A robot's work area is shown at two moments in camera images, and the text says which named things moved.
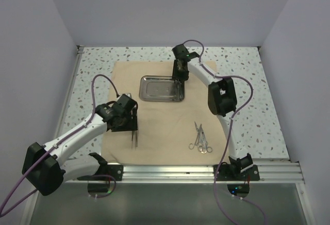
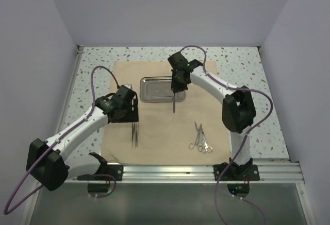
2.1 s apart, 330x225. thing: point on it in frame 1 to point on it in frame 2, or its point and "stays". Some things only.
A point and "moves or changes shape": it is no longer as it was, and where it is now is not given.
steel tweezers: (136, 139) stays
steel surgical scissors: (201, 140) stays
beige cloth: (169, 132) stays
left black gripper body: (129, 122) to (130, 114)
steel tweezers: (134, 136) stays
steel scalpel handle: (178, 96) moves or changes shape
